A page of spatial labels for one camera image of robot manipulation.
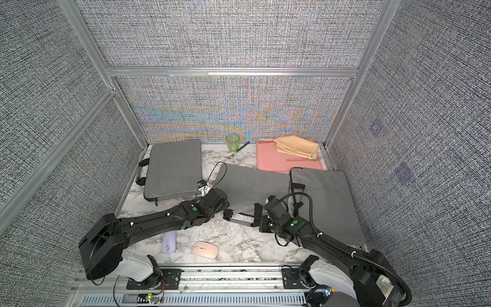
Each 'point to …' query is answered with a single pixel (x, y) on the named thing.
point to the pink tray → (269, 160)
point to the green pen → (243, 146)
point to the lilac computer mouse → (169, 242)
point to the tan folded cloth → (297, 146)
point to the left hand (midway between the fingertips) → (226, 199)
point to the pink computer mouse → (205, 249)
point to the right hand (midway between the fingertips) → (260, 218)
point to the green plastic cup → (233, 141)
